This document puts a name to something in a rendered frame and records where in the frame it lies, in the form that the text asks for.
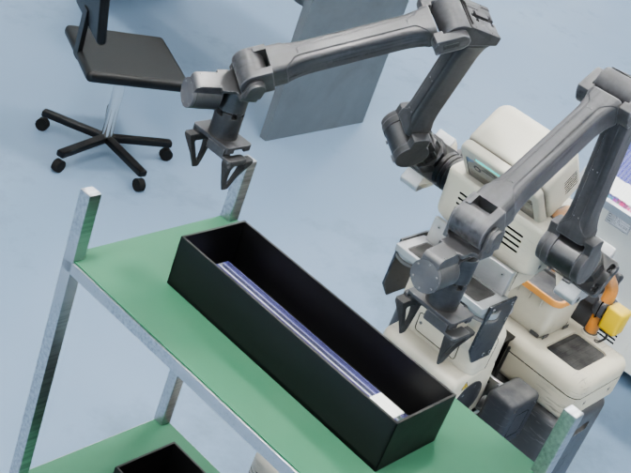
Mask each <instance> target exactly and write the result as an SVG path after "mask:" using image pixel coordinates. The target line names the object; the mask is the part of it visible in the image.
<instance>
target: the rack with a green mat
mask: <svg viewBox="0 0 631 473"><path fill-rule="evenodd" d="M245 156H249V157H250V158H251V159H253V160H254V161H253V163H252V164H251V165H250V166H249V167H248V168H247V169H246V170H244V171H243V172H242V173H241V174H240V175H239V176H238V177H237V178H236V179H235V180H234V181H233V183H232V184H231V185H230V186H229V189H228V192H227V194H226V198H225V201H224V204H223V209H222V212H221V215H220V216H218V217H214V218H210V219H206V220H202V221H196V222H192V223H188V224H184V225H180V226H177V227H173V228H169V229H165V230H161V231H158V232H154V233H150V234H146V235H142V236H136V237H132V238H128V239H124V240H120V241H117V242H113V243H109V244H105V245H101V246H98V247H94V248H90V249H88V248H87V247H88V244H89V240H90V237H91V233H92V229H93V226H94V222H95V219H96V215H97V211H98V208H99V204H100V198H101V193H100V192H99V191H97V190H96V189H95V188H94V187H87V188H82V189H80V193H79V197H78V201H77V205H76V208H75V212H74V216H73V220H72V224H71V227H70V231H69V238H68V242H67V246H66V249H65V253H64V256H63V260H62V264H61V268H60V272H59V276H58V280H57V284H56V288H55V291H54V298H53V302H52V306H51V309H50V312H49V316H48V320H47V324H46V328H45V331H44V335H43V339H42V343H41V347H40V350H39V354H38V361H37V365H36V369H35V372H34V376H33V380H32V384H31V388H30V391H29V395H28V399H27V403H26V407H25V410H24V414H23V421H22V425H21V429H20V432H19V436H18V440H17V444H16V447H15V451H14V454H13V458H12V462H11V466H10V470H9V473H114V470H115V467H116V466H118V465H121V464H124V463H126V462H128V461H130V460H132V459H134V458H137V457H139V456H141V455H144V454H146V453H148V452H151V451H153V450H156V449H158V448H160V447H163V446H165V445H167V444H170V443H172V442H174V441H175V442H176V443H177V444H178V445H179V446H180V447H181V448H182V449H183V450H184V451H185V452H186V453H187V454H188V455H189V456H190V457H191V458H192V459H193V460H194V461H195V462H196V463H197V464H198V465H199V466H200V467H201V468H202V469H203V470H204V471H205V472H206V473H221V472H220V471H219V470H218V469H217V468H216V467H215V466H214V465H213V464H212V463H211V462H210V461H209V460H208V459H207V458H206V457H204V456H203V455H202V454H201V453H200V452H199V451H198V450H197V449H196V448H195V447H194V446H193V445H192V444H191V443H190V442H189V441H188V440H187V439H186V438H185V437H184V436H183V435H182V434H181V433H180V432H179V431H178V430H177V429H176V428H175V427H174V426H173V425H172V424H171V423H170V420H171V418H172V415H173V412H174V409H175V406H176V403H177V398H178V395H179V393H180V390H181V387H182V384H183V382H184V383H185V384H186V385H187V386H188V387H189V388H191V389H192V390H193V391H194V392H195V393H196V394H197V395H198V396H199V397H200V398H201V399H202V400H203V401H204V402H205V403H206V404H208V405H209V406H210V407H211V408H212V409H213V410H214V411H215V412H216V413H217V414H218V415H219V416H220V417H221V418H222V419H223V420H224V421H226V422H227V423H228V424H229V425H230V426H231V427H232V428H233V429H234V430H235V431H236V432H237V433H238V434H239V435H240V436H241V437H242V438H244V439H245V440H246V441H247V442H248V443H249V444H250V445H251V446H252V447H253V448H254V449H255V450H256V451H257V452H258V453H259V454H260V455H262V456H263V457H264V458H265V459H266V460H267V461H268V462H269V463H270V464H271V465H272V466H273V467H274V468H275V469H276V470H277V471H278V472H280V473H551V472H552V471H553V469H554V467H555V465H556V464H557V463H558V461H559V459H560V457H561V456H562V453H563V451H564V450H565V448H566V446H567V444H568V443H569V441H570V439H571V437H572V435H573V434H574V432H575V430H576V428H577V427H578V425H579V423H580V422H581V420H582V418H583V416H584V413H583V412H581V411H580V410H579V409H577V408H576V407H575V406H574V405H572V404H571V405H569V406H567V407H566V408H564V410H563V411H562V413H561V415H560V417H559V419H558V420H557V422H556V424H555V426H554V428H553V429H552V431H551V433H550V435H549V437H548V438H547V440H546V443H545V445H544V446H543V447H542V449H541V451H540V453H539V455H538V456H537V458H536V460H535V462H534V461H532V460H531V459H530V458H529V457H527V456H526V455H525V454H524V453H523V452H521V451H520V450H519V449H517V448H516V447H515V446H514V445H512V444H511V443H510V442H509V441H508V440H506V439H505V438H504V437H503V436H501V435H500V434H499V433H498V432H496V431H495V430H494V429H493V428H491V427H490V426H489V425H488V424H487V423H485V422H484V421H483V420H481V419H480V418H479V417H478V416H477V415H475V414H474V413H473V412H472V411H470V410H469V409H468V408H467V407H466V406H464V405H463V404H462V403H460V402H459V401H458V400H457V399H456V398H454V401H453V404H452V406H451V408H450V410H449V412H448V414H447V416H446V418H445V420H444V422H443V423H442V425H441V427H440V429H439V432H438V434H437V436H436V438H435V440H434V441H433V442H431V443H429V444H427V445H425V446H423V447H421V448H420V449H418V450H415V451H414V452H412V453H410V454H408V455H406V456H405V457H403V458H401V459H399V460H397V461H395V462H393V463H391V464H389V465H387V466H385V467H383V468H381V469H380V470H378V471H376V472H375V471H374V470H373V469H372V468H371V467H370V466H368V465H367V464H366V463H365V462H364V461H363V460H362V459H361V458H360V457H358V456H357V455H356V454H355V453H354V452H353V451H352V450H351V449H350V448H348V447H347V446H346V445H345V444H344V443H343V442H342V441H341V440H340V439H339V438H337V437H336V436H335V435H334V434H333V433H332V432H331V431H330V430H329V429H327V428H326V427H325V426H324V425H323V424H322V423H321V422H320V421H319V420H317V419H316V418H315V417H314V416H313V415H312V414H311V413H310V412H309V411H308V410H306V409H305V408H304V407H303V406H302V405H301V404H300V403H299V402H298V401H296V400H295V399H294V398H293V397H292V396H291V395H290V394H289V393H288V392H287V391H286V390H284V389H283V388H282V387H281V386H280V385H279V384H278V383H277V382H276V381H274V380H273V379H272V378H271V377H270V376H269V375H268V374H267V373H266V372H264V371H263V370H262V369H261V368H260V367H259V366H258V365H257V364H256V363H255V362H253V361H252V360H251V359H250V358H249V357H248V356H247V355H246V354H245V353H243V352H242V351H241V350H240V349H239V348H238V347H237V346H236V345H235V344H234V343H232V342H231V341H230V340H229V339H228V338H227V337H226V336H225V335H224V334H222V333H221V332H220V331H219V330H218V329H217V328H216V327H215V326H214V325H212V324H211V323H210V322H209V321H208V320H207V319H206V317H205V316H204V315H202V314H201V313H200V312H198V311H197V310H196V309H195V308H194V307H193V306H192V305H191V304H190V303H189V302H188V301H187V300H186V299H185V298H184V297H182V296H181V295H180V294H179V293H178V292H177V291H176V290H175V289H174V288H173V287H171V286H170V285H169V284H168V283H167V281H168V277H169V274H170V271H171V268H172V265H173V262H174V259H175V256H176V252H177V247H178V244H179V241H180V238H181V236H185V235H188V234H192V233H196V232H200V231H204V230H207V229H211V228H215V227H219V226H223V225H227V224H230V223H234V222H238V218H239V213H240V211H241V208H242V205H243V202H244V199H245V196H246V193H247V190H248V188H249V185H250V182H251V179H252V176H253V174H254V169H255V166H256V164H257V161H256V160H255V159H254V158H252V157H251V156H250V155H245ZM78 283H79V284H80V285H81V286H83V287H84V288H85V289H86V290H87V291H88V292H89V293H90V294H91V295H92V296H93V297H94V298H95V299H96V300H97V301H98V302H99V303H101V304H102V305H103V306H104V307H105V308H106V309H107V310H108V311H109V312H110V313H111V314H112V315H113V316H114V317H115V318H116V319H117V320H119V321H120V322H121V323H122V324H123V325H124V326H125V327H126V328H127V329H128V330H129V331H130V332H131V333H132V334H133V335H134V336H135V337H137V338H138V339H139V340H140V341H141V342H142V343H143V344H144V345H145V346H146V347H147V348H148V349H149V350H150V351H151V352H152V353H153V354H155V355H156V356H157V357H158V358H159V359H160V360H161V361H162V362H163V363H164V364H165V365H166V366H167V367H168V368H169V369H170V371H169V374H168V376H167V379H166V382H165V385H164V388H163V391H162V396H161V399H160V402H159V405H158V408H157V411H156V414H155V417H154V420H150V421H147V422H145V423H142V424H140V425H137V426H135V427H133V428H130V429H129V430H126V431H124V432H121V433H119V434H116V435H112V436H110V437H107V438H105V439H102V440H101V441H98V442H96V443H94V444H91V445H89V446H86V447H84V448H81V449H79V450H76V451H73V452H71V453H68V454H66V455H63V456H61V457H58V458H56V459H54V460H52V461H50V462H47V463H45V464H42V465H38V466H36V467H33V468H31V469H29V468H30V465H31V462H32V458H33V454H34V450H35V446H36V444H37V440H38V433H39V429H40V426H41V423H42V419H43V415H44V411H45V408H46V404H47V401H48V397H49V393H50V390H51V386H52V383H53V379H54V373H55V369H56V365H57V362H58V358H59V355H60V351H61V347H62V343H63V340H64V337H65V333H66V329H67V325H68V321H69V316H70V312H71V308H72V304H73V300H74V298H75V294H76V290H77V286H78Z"/></svg>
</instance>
